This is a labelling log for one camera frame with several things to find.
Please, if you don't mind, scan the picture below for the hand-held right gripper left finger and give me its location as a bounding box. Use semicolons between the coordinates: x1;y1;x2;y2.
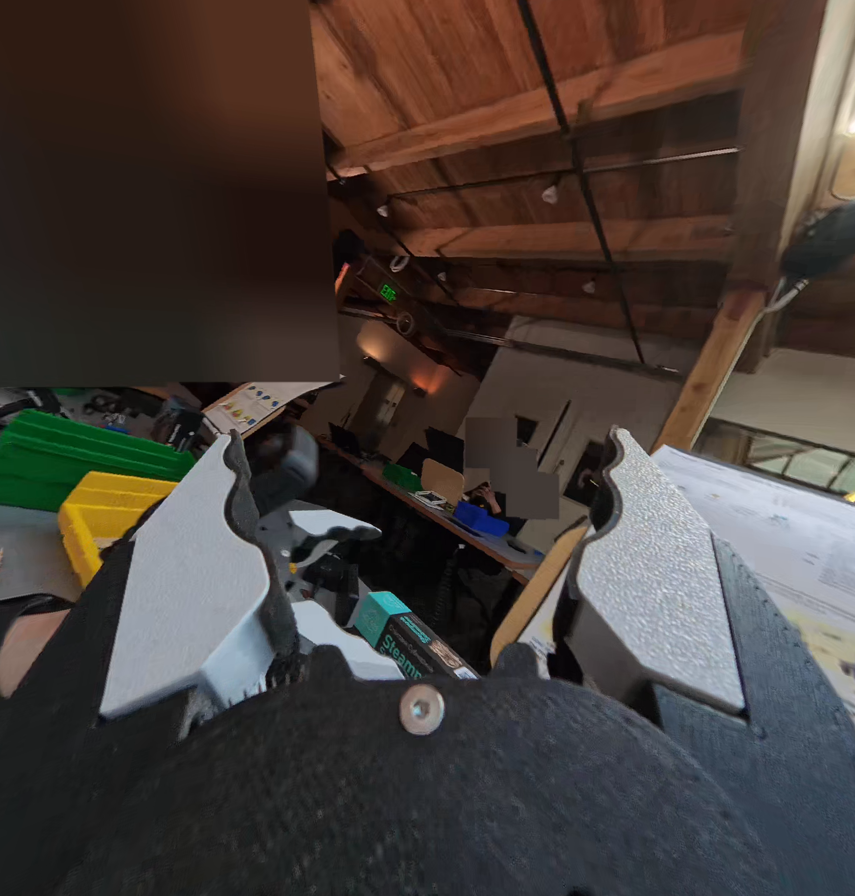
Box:
98;430;302;721

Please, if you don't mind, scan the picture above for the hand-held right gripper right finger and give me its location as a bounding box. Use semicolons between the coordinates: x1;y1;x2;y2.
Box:
556;426;748;716

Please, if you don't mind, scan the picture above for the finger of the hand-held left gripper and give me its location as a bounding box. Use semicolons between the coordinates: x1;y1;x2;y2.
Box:
291;601;409;681
287;507;384;559

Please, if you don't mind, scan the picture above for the teal and black carton box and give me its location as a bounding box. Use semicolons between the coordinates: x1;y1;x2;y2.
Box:
352;591;480;681

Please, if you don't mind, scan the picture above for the person's left forearm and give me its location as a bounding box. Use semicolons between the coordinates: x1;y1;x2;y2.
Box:
0;608;75;701

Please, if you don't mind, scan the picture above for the long wood-edged desk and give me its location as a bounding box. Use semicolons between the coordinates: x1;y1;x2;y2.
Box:
321;437;547;585

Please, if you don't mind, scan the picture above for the illustrated instruction sheet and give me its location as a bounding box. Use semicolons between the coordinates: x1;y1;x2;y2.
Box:
521;444;855;743
202;381;344;438

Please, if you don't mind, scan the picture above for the yellow plastic bin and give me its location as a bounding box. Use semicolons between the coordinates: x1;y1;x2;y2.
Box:
56;470;180;589

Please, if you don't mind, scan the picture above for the small black box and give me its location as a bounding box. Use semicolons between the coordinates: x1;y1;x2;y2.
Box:
151;399;206;452

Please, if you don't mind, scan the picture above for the pale wooden board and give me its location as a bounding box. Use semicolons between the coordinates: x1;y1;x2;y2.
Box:
420;458;466;505

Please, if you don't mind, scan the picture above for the black monitor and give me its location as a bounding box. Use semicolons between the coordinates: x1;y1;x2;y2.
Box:
424;427;466;473

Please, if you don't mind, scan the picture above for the blue plastic bin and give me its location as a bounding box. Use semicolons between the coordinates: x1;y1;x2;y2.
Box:
454;500;510;538

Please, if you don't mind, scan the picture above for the green plastic bin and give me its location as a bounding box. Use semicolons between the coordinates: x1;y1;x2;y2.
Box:
0;408;199;513

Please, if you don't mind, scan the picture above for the black ceiling device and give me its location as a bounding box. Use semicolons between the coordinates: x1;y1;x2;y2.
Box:
780;199;855;281

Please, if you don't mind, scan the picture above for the black cable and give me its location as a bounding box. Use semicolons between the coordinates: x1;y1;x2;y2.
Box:
0;388;64;429

